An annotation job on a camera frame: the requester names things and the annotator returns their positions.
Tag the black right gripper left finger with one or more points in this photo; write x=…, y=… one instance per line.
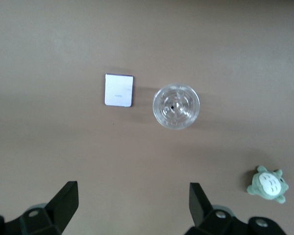
x=62, y=205

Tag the green Totoro plush toy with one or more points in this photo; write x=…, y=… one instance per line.
x=268, y=184

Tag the white folded flip phone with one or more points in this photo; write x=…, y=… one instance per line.
x=118, y=90

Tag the clear glass cup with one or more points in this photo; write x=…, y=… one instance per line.
x=176, y=106

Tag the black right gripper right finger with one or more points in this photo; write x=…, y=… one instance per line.
x=201, y=208

